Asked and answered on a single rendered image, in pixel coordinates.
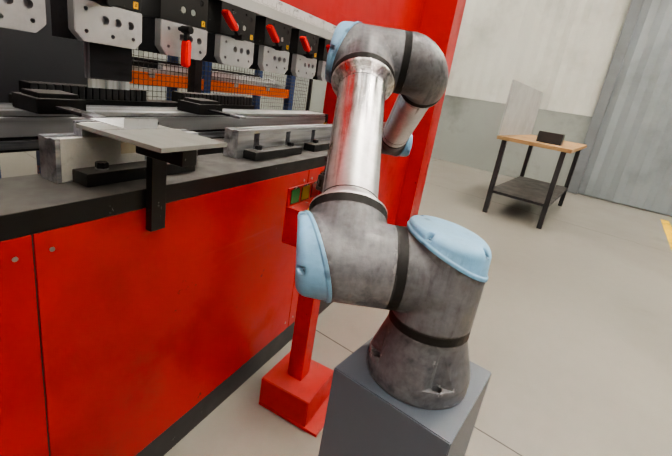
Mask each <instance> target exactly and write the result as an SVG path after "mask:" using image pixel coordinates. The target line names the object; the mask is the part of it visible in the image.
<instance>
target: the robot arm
mask: <svg viewBox="0 0 672 456"><path fill-rule="evenodd" d="M448 78H449V73H448V65H447V62H446V59H445V56H444V54H443V52H442V51H441V49H440V48H439V46H438V45H437V44H436V43H435V42H434V41H433V40H432V39H431V38H429V37H428V36H426V35H424V34H422V33H419V32H415V31H407V30H401V29H395V28H389V27H383V26H377V25H371V24H365V23H362V22H360V21H356V22H351V21H342V22H340V23H339V24H338V25H337V27H336V28H335V31H334V33H333V36H332V39H331V43H330V48H329V51H328V55H327V60H326V67H325V79H326V81H327V82H329V83H331V85H332V89H333V91H334V93H335V94H336V96H337V100H336V106H335V112H334V119H333V125H332V132H331V138H330V145H329V151H328V157H327V156H326V157H325V159H324V161H326V165H325V169H324V172H322V171H321V172H322V173H320V174H319V175H318V180H317V184H316V190H319V191H320V192H322V194H319V195H318V196H316V197H315V198H314V199H313V200H312V201H311V203H310V206H309V211H308V210H305V211H300V212H299V213H298V215H297V242H296V268H295V287H296V289H297V291H298V292H299V294H301V295H302V296H304V297H308V298H313V299H318V300H324V301H325V302H326V303H330V302H337V303H344V304H351V305H358V306H365V307H372V308H379V309H386V310H389V313H388V316H387V317H386V319H385V320H384V322H383V323H382V325H381V326H380V328H379V330H378V331H377V333H376V334H375V336H374V337H373V339H372V341H371V343H370V346H369V350H368V355H367V366H368V370H369V372H370V374H371V376H372V378H373V379H374V381H375V382H376V383H377V384H378V385H379V386H380V387H381V388H382V389H383V390H384V391H385V392H387V393H388V394H389V395H391V396H392V397H394V398H396V399H397V400H399V401H401V402H403V403H406V404H408V405H411V406H414V407H418V408H422V409H429V410H442V409H448V408H451V407H453V406H456V405H457V404H459V403H460V402H461V401H462V400H463V399H464V397H465V395H466V393H467V390H468V386H469V383H470V377H471V373H470V360H469V347H468V339H469V336H470V332H471V329H472V326H473V323H474V319H475V316H476V312H477V309H478V306H479V302H480V299H481V296H482V292H483V289H484V285H485V282H487V281H488V271H489V266H490V262H491V258H492V254H491V250H490V248H489V246H488V244H487V243H486V242H485V241H484V240H483V239H482V238H480V237H479V236H478V235H476V234H475V233H473V232H471V231H470V230H468V229H466V228H464V227H462V226H460V225H457V224H455V223H452V222H450V221H447V220H444V219H441V218H437V217H433V216H428V215H414V216H412V217H411V218H410V219H409V221H407V226H399V225H393V224H387V217H388V213H387V209H386V207H385V206H384V204H383V203H382V202H380V201H379V200H378V193H379V178H380V163H381V154H386V155H393V156H395V157H398V156H401V157H407V156H408V155H409V154H410V151H411V148H412V143H413V135H412V133H413V131H414V130H415V128H416V127H417V125H418V124H419V122H420V121H421V119H422V118H423V116H424V114H425V113H426V111H427V110H428V108H430V107H432V106H434V105H435V104H437V103H438V101H439V100H440V99H441V97H442V96H443V94H444V92H445V90H446V87H447V84H448ZM392 93H396V94H399V95H398V97H397V99H396V101H395V104H394V106H393V108H392V110H391V112H390V115H389V117H388V119H387V121H386V124H385V126H384V128H383V117H384V102H385V100H387V99H388V98H389V96H390V95H391V94H392Z"/></svg>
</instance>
